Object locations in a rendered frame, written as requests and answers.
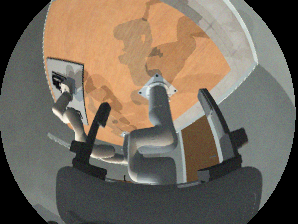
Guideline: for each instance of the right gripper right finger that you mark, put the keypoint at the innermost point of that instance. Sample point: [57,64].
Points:
[230,142]

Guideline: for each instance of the black well plate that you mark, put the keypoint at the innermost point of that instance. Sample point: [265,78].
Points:
[56,83]

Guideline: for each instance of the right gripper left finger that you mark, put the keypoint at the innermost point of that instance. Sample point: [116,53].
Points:
[83,150]

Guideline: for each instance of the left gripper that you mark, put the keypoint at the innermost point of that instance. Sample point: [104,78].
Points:
[66,86]

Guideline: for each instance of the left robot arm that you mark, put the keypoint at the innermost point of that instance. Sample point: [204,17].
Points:
[101,150]

